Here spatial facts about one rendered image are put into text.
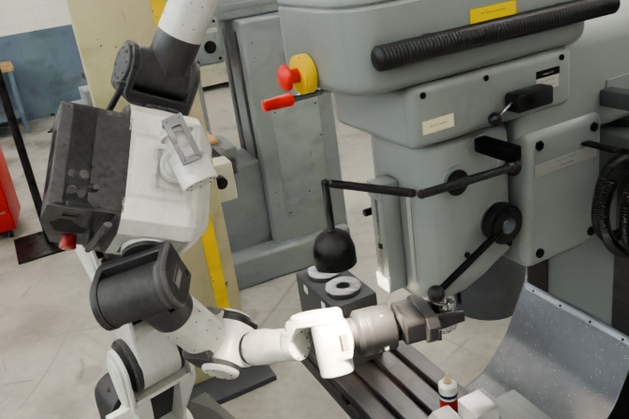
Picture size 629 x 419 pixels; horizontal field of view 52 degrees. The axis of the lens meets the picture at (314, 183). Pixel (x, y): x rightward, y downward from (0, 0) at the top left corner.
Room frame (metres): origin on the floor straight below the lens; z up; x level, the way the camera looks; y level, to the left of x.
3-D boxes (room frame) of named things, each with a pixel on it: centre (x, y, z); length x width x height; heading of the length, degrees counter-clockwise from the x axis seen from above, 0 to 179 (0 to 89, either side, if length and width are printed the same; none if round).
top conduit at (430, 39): (0.95, -0.31, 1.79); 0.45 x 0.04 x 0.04; 115
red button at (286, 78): (0.96, 0.01, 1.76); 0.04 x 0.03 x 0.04; 25
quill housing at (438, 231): (1.07, -0.22, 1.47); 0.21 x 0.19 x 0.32; 25
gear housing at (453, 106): (1.08, -0.25, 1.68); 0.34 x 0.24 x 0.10; 115
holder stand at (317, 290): (1.44, -0.01, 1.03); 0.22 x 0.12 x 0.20; 24
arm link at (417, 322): (1.05, -0.13, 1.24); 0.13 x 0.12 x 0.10; 11
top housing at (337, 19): (1.07, -0.23, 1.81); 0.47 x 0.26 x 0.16; 115
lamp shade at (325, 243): (0.97, -0.02, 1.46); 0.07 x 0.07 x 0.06
